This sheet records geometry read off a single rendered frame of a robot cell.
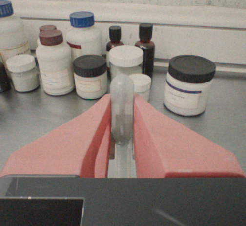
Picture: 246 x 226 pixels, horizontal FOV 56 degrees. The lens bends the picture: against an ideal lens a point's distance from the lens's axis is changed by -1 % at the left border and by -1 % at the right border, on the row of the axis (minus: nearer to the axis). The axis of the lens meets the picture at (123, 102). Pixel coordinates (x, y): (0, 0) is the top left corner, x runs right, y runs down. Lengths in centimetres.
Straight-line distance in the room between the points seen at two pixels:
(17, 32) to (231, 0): 40
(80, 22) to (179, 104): 21
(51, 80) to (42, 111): 5
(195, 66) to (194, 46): 14
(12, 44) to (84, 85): 16
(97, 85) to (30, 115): 11
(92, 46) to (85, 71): 6
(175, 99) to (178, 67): 5
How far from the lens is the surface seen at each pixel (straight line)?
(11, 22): 46
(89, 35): 40
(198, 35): 48
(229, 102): 42
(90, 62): 38
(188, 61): 36
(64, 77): 39
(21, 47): 47
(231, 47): 50
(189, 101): 35
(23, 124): 36
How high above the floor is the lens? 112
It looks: 35 degrees down
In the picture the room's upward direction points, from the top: straight up
